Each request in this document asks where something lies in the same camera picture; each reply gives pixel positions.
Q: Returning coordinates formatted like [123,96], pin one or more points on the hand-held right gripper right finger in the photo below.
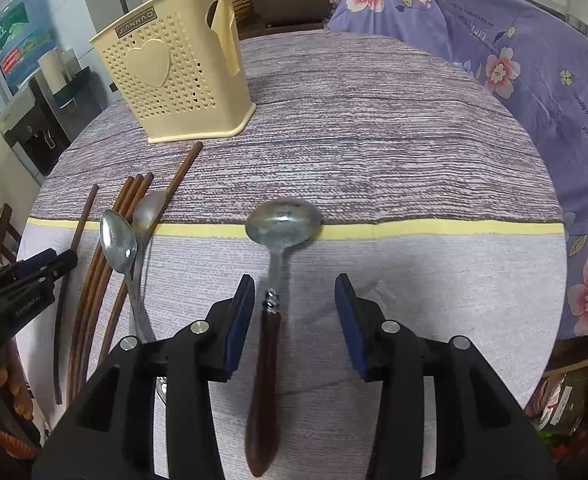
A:
[350,332]

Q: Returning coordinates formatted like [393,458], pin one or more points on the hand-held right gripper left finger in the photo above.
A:
[238,332]

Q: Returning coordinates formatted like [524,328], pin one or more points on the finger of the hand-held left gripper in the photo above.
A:
[36,262]
[64,262]

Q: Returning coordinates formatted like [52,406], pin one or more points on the dark chopstick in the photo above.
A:
[76,270]

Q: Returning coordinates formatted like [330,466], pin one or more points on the cream plastic utensil holder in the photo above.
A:
[174,100]

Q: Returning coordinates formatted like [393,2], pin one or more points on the water dispenser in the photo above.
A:
[24,135]

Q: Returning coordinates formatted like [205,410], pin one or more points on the purple striped tablecloth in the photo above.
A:
[374,160]

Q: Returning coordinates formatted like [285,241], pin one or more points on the white paper cup stack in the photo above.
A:
[51,70]

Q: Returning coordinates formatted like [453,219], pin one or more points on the blue water jug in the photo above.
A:
[19,35]

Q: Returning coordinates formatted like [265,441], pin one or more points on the pile of packaged goods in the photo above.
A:
[574,400]

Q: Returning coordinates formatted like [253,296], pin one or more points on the purple floral sheet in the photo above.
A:
[524,110]

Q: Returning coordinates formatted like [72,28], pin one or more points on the woven wash basin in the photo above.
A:
[241,10]

